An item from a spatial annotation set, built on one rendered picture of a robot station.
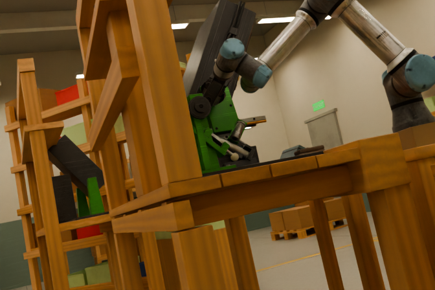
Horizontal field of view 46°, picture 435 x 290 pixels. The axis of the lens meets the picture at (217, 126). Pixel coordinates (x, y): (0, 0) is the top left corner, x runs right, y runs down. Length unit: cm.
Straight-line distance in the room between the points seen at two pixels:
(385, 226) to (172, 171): 64
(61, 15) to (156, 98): 824
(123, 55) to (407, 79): 93
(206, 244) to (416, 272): 61
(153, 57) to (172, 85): 9
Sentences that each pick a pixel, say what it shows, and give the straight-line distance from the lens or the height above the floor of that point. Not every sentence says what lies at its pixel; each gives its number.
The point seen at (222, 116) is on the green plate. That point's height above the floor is 113.
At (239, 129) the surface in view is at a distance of 195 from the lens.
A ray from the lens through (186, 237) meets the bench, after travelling 127.
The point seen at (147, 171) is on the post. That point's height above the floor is 95.
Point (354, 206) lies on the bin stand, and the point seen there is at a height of 68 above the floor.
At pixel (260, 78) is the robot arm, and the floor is 118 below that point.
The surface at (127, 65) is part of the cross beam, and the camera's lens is 141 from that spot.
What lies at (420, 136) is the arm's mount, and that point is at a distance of 187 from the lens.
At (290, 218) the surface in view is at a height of 32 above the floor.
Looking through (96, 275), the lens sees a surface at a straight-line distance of 540.
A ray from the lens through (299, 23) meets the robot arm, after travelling 192.
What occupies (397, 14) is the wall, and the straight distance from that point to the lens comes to 930.
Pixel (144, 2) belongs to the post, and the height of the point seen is 135.
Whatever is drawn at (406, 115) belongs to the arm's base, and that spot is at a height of 97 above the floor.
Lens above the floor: 81
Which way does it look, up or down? 8 degrees up
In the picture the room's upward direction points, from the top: 12 degrees counter-clockwise
